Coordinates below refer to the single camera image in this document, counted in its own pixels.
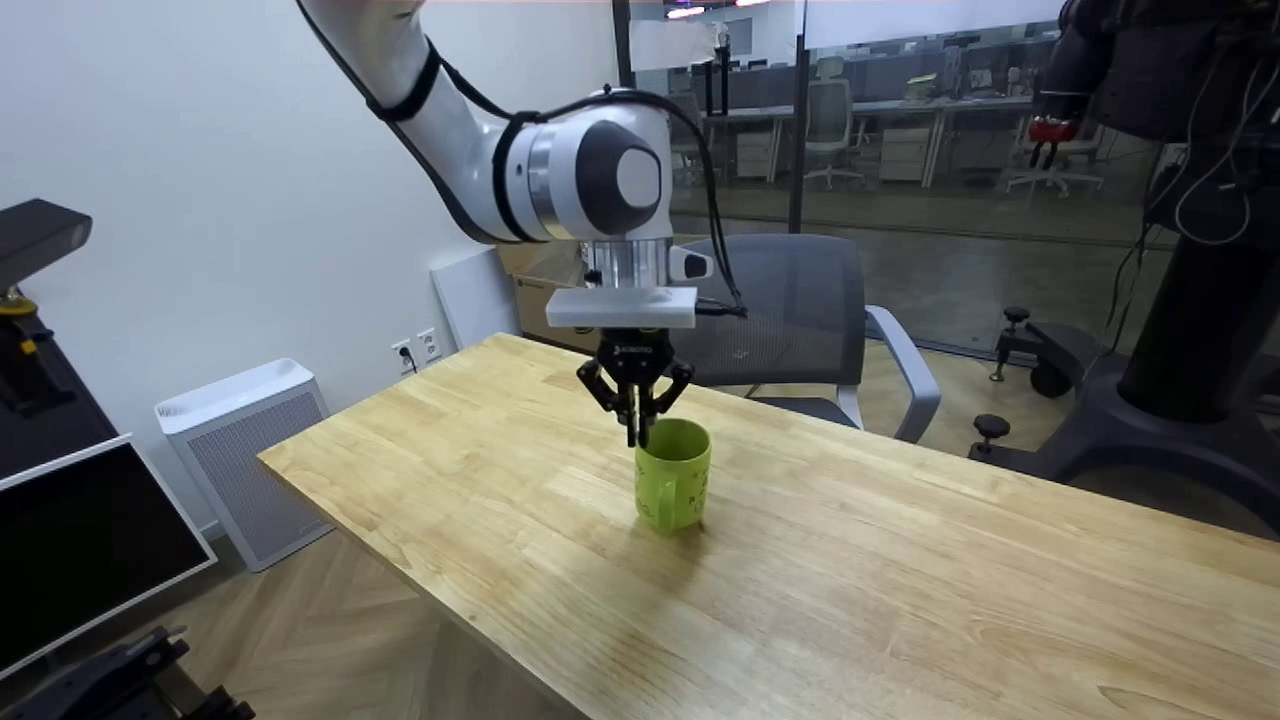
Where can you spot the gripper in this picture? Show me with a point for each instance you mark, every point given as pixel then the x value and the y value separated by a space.
pixel 636 352

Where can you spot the green mug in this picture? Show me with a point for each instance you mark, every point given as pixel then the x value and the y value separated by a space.
pixel 678 480

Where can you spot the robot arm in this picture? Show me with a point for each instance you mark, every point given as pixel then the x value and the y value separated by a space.
pixel 445 120

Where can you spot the cardboard box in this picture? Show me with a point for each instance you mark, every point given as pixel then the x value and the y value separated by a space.
pixel 545 300

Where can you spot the grey mesh office chair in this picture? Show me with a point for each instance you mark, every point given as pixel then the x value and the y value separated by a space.
pixel 790 300

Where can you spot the white board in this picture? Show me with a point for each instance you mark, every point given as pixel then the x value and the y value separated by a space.
pixel 478 298

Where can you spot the white office chair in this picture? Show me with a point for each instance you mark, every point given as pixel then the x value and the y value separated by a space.
pixel 1055 172
pixel 828 120

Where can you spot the row of desks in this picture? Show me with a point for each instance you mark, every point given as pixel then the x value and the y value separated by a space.
pixel 900 108

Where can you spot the white air purifier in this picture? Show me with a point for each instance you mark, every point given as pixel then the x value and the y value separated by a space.
pixel 245 460

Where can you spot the black mobile robot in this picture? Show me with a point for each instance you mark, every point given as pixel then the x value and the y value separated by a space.
pixel 1190 350

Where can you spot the monitor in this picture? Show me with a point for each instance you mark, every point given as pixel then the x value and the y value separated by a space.
pixel 80 550

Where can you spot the black stand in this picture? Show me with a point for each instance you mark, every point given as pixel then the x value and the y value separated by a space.
pixel 120 685

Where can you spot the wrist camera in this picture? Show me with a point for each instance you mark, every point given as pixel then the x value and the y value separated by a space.
pixel 620 308

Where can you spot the wall socket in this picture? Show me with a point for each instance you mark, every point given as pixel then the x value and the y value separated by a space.
pixel 428 345
pixel 402 354

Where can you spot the camera on mount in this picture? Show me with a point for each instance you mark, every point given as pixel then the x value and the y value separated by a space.
pixel 35 235

